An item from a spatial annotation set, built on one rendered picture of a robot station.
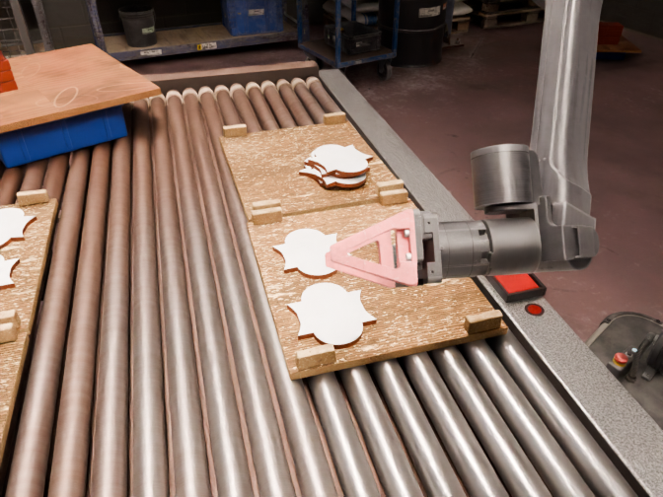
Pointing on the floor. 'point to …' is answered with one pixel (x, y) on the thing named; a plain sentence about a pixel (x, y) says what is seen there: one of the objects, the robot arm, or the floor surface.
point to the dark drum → (413, 31)
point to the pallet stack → (488, 12)
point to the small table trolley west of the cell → (321, 51)
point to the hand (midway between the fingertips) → (335, 256)
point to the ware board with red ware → (613, 42)
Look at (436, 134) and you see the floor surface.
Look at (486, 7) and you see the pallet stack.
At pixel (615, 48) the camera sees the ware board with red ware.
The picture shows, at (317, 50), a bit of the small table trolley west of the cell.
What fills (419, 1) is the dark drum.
